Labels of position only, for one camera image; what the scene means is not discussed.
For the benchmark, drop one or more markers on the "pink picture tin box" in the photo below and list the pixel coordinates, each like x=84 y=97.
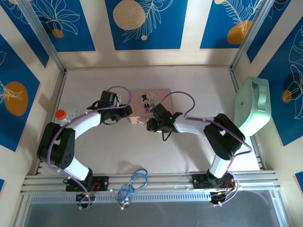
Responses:
x=158 y=94

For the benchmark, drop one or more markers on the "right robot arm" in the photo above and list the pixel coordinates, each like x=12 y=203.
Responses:
x=222 y=139

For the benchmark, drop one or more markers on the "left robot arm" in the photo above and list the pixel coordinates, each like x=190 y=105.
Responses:
x=56 y=146

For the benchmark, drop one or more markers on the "clear plastic container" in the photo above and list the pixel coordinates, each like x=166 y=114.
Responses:
x=74 y=111

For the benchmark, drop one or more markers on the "orange cap pill bottle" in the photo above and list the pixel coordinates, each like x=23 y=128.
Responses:
x=62 y=116

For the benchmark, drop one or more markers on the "grey metal panel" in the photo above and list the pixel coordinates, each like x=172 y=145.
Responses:
x=165 y=215

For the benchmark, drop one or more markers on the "mint green carry case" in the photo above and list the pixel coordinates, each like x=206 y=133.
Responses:
x=248 y=106

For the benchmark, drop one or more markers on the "left control board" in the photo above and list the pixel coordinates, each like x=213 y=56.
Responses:
x=85 y=195

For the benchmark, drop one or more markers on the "control board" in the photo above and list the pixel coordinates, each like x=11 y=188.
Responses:
x=85 y=195
x=220 y=196

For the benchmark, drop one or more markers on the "right control board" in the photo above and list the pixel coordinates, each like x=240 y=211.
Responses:
x=220 y=196

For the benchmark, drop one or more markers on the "aluminium front frame rail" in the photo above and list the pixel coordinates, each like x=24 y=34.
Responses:
x=161 y=183

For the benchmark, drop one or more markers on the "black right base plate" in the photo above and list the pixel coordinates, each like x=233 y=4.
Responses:
x=198 y=182

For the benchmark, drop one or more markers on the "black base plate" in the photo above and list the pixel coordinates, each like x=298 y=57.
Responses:
x=198 y=182
x=71 y=185

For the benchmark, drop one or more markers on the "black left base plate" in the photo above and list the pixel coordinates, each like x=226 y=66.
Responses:
x=71 y=185

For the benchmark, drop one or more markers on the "aluminium corner post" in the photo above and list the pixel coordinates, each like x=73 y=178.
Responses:
x=251 y=35
x=40 y=33

